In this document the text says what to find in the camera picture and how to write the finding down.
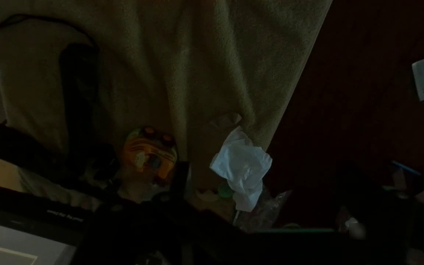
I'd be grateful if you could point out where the small green object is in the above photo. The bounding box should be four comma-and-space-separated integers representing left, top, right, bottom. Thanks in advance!
217, 181, 238, 200

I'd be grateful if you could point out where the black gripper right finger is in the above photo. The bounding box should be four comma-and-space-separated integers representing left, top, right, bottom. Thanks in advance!
336, 160, 423, 265

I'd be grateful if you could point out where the beige towel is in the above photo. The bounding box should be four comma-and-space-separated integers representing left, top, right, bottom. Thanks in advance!
0, 0, 335, 222

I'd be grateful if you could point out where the orange toy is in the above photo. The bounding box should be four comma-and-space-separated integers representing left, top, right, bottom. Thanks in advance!
118, 125, 180, 187

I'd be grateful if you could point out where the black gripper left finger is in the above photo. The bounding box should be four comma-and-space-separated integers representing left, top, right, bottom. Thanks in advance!
74, 159, 247, 265

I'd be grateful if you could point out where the clear plastic bag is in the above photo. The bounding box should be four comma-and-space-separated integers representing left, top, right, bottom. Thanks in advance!
236, 188, 294, 232

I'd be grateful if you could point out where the white crumpled tissue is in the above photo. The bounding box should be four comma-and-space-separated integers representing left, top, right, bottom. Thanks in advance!
210, 128, 274, 213

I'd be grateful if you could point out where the black slim bar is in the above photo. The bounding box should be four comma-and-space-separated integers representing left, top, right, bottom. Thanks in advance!
0, 122, 118, 196

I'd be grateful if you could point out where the black long box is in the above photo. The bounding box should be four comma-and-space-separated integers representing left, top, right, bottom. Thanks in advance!
0, 184, 96, 247

